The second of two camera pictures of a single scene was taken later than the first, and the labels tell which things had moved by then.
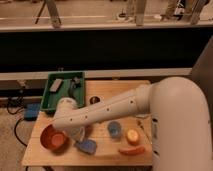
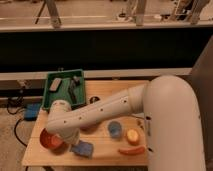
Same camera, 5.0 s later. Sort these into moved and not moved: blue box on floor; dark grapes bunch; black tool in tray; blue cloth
Moved: blue cloth
Not moved: blue box on floor; dark grapes bunch; black tool in tray
